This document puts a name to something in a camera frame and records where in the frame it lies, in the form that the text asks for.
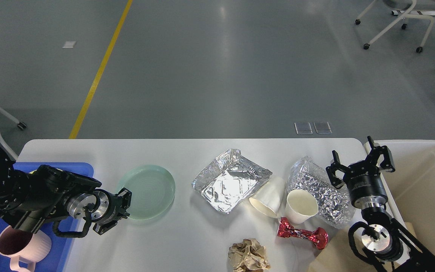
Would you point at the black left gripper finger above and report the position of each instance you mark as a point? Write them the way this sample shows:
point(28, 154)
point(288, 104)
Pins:
point(124, 199)
point(102, 226)

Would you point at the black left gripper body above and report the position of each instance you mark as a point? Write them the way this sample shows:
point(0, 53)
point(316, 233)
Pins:
point(104, 207)

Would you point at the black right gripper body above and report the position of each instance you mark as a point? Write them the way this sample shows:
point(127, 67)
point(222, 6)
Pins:
point(365, 185)

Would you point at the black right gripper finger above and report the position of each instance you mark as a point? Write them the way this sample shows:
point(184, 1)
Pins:
point(379, 158)
point(335, 167)

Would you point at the light green plate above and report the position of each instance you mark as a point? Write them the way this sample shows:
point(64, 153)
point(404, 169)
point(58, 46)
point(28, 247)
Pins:
point(153, 190)

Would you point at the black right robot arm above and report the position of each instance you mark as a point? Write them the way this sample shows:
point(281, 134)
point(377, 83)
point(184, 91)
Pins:
point(379, 237)

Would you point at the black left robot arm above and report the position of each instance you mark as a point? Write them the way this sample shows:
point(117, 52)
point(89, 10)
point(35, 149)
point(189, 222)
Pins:
point(30, 200)

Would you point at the crumpled aluminium foil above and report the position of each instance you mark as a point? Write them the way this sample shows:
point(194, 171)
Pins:
point(334, 205)

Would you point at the upright white paper cup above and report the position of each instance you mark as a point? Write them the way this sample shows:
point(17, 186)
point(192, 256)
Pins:
point(300, 206)

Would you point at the beige plastic bin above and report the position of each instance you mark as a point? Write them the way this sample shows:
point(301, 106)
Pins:
point(412, 185)

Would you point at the red foil wrapper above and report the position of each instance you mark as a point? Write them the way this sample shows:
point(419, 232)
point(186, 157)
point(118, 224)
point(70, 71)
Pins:
point(318, 237)

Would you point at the brown paper bag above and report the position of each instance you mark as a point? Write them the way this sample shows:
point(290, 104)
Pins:
point(338, 257)

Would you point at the lying white paper cup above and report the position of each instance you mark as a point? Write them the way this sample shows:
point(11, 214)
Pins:
point(267, 200)

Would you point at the flat aluminium foil tray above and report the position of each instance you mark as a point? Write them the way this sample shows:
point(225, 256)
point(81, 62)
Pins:
point(229, 179)

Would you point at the white wheeled chair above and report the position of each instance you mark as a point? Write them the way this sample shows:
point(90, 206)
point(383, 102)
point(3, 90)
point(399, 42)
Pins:
point(408, 6)

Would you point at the blue plastic tray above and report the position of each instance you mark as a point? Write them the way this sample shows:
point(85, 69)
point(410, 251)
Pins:
point(56, 259)

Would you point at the crumpled brown paper ball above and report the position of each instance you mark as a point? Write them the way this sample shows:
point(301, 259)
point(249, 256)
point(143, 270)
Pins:
point(248, 256)

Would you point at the white chair base bar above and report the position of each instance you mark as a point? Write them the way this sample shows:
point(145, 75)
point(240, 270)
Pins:
point(429, 13)

